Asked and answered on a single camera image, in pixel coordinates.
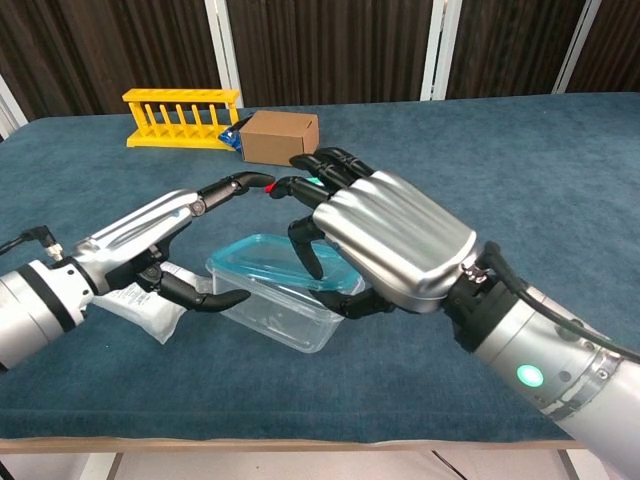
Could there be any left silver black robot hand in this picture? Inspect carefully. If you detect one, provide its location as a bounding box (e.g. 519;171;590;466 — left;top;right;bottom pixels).
71;170;276;314

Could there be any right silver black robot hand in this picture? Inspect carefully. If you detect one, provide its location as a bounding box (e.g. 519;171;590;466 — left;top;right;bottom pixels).
272;146;479;321

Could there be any clear plastic container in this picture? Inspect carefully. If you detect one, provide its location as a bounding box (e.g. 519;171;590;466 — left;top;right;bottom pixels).
205;233;366;355

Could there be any brown cardboard box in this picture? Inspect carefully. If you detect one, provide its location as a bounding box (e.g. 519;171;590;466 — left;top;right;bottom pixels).
238;110;320;167

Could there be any white printed plastic packet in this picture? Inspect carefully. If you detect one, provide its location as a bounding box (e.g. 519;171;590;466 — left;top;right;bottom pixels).
94;259;216;345

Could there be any yellow test tube rack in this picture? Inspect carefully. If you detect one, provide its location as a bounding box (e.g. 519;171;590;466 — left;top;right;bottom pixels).
122;88;242;150

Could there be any blue table cover cloth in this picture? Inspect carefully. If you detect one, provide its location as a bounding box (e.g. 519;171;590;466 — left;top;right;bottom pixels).
0;89;640;447

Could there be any blue snack packet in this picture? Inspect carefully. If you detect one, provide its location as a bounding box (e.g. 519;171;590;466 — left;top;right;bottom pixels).
217;115;254;152

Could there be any red capped green marker pen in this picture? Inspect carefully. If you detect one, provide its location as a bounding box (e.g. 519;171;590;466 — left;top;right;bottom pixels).
263;175;321;196

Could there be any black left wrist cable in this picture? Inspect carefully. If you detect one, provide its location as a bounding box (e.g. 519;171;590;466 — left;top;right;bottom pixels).
0;225;64;259

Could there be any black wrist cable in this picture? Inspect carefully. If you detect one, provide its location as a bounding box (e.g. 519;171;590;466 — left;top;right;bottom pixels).
483;242;640;364
0;225;64;259

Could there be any white partition frame post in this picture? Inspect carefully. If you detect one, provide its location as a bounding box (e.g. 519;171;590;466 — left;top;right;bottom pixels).
0;74;29;142
553;0;599;95
420;0;462;102
203;0;245;109

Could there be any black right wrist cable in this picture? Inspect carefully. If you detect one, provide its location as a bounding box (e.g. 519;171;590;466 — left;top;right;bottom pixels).
483;242;640;364

